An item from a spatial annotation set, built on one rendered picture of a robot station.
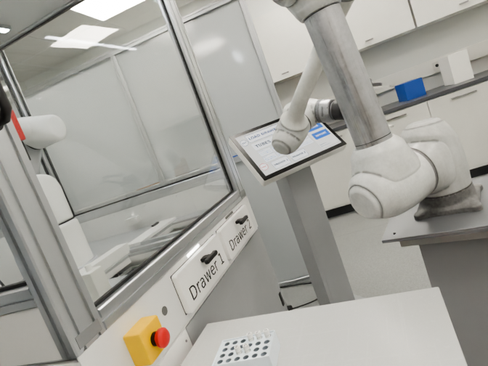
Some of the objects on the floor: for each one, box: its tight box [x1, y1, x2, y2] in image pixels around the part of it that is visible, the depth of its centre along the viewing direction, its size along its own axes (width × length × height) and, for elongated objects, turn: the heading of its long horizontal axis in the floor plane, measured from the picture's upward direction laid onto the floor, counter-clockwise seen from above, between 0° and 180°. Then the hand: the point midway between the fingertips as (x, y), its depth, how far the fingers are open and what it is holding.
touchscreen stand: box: [276, 166, 365, 306], centre depth 197 cm, size 50×45×102 cm
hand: (389, 106), depth 129 cm, fingers open, 13 cm apart
